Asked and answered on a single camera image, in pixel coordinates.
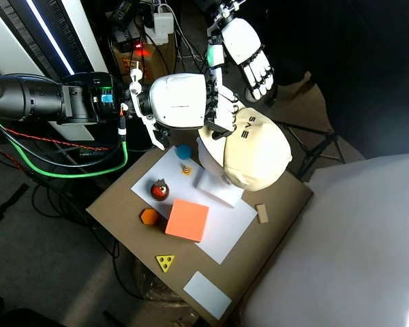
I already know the white backdrop sheet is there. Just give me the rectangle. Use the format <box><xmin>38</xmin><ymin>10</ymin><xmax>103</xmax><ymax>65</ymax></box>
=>
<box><xmin>231</xmin><ymin>151</ymin><xmax>409</xmax><ymax>327</ymax></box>

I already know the beige baseball cap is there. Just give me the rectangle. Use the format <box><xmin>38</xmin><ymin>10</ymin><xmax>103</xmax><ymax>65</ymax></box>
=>
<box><xmin>198</xmin><ymin>107</ymin><xmax>293</xmax><ymax>192</ymax></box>

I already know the large white paper sheet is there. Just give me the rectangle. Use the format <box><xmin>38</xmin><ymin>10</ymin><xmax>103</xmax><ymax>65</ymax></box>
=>
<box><xmin>131</xmin><ymin>146</ymin><xmax>259</xmax><ymax>266</ymax></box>

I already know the black device with red light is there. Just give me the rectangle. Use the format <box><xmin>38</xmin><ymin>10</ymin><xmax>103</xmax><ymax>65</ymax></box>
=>
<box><xmin>117</xmin><ymin>39</ymin><xmax>146</xmax><ymax>56</ymax></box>

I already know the green cable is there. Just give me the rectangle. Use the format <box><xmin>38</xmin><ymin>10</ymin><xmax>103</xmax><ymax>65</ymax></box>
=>
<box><xmin>0</xmin><ymin>102</ymin><xmax>129</xmax><ymax>180</ymax></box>

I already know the small wooden block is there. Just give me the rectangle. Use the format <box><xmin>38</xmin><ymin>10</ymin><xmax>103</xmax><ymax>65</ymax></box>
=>
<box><xmin>255</xmin><ymin>203</ymin><xmax>270</xmax><ymax>224</ymax></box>

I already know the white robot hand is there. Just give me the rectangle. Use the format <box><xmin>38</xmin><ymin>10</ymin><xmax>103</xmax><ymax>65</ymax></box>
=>
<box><xmin>206</xmin><ymin>17</ymin><xmax>276</xmax><ymax>102</ymax></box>
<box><xmin>146</xmin><ymin>72</ymin><xmax>240</xmax><ymax>141</ymax></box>

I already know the red round toy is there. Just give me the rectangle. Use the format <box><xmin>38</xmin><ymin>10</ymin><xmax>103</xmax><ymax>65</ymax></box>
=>
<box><xmin>150</xmin><ymin>178</ymin><xmax>170</xmax><ymax>202</ymax></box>

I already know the white light panel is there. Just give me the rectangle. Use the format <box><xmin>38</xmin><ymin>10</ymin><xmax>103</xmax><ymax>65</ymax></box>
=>
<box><xmin>0</xmin><ymin>0</ymin><xmax>108</xmax><ymax>141</ymax></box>

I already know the white card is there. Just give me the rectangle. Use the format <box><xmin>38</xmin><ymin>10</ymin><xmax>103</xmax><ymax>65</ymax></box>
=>
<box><xmin>183</xmin><ymin>270</ymin><xmax>232</xmax><ymax>321</ymax></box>

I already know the yellow cheese wedge toy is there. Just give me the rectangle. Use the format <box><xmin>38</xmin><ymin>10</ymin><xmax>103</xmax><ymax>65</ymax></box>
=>
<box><xmin>155</xmin><ymin>254</ymin><xmax>176</xmax><ymax>273</ymax></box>

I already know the black tripod stand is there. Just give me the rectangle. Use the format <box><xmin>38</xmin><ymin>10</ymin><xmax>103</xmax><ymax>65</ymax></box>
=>
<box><xmin>265</xmin><ymin>91</ymin><xmax>347</xmax><ymax>181</ymax></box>

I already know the red braided cable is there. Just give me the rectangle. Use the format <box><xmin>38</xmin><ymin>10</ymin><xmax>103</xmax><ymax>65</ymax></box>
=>
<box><xmin>0</xmin><ymin>125</ymin><xmax>112</xmax><ymax>173</ymax></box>

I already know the white power strip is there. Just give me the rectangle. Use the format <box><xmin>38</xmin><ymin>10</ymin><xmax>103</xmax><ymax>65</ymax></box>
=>
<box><xmin>143</xmin><ymin>20</ymin><xmax>171</xmax><ymax>46</ymax></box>

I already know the cardboard box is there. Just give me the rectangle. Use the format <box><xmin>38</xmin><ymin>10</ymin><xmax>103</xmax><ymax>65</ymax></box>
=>
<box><xmin>111</xmin><ymin>37</ymin><xmax>178</xmax><ymax>84</ymax></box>

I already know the orange hexagon block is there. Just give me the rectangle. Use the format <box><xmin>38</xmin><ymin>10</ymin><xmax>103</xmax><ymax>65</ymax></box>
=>
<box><xmin>140</xmin><ymin>208</ymin><xmax>160</xmax><ymax>225</ymax></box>

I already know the white power adapter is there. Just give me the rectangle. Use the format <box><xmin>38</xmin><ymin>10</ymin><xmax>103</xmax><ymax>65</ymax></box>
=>
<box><xmin>152</xmin><ymin>12</ymin><xmax>177</xmax><ymax>35</ymax></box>

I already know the blue ball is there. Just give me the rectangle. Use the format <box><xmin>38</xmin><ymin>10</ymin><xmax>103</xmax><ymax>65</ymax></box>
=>
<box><xmin>175</xmin><ymin>144</ymin><xmax>193</xmax><ymax>161</ymax></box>

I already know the orange square block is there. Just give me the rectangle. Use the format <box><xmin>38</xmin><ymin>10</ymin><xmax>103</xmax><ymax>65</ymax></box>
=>
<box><xmin>164</xmin><ymin>199</ymin><xmax>210</xmax><ymax>243</ymax></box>

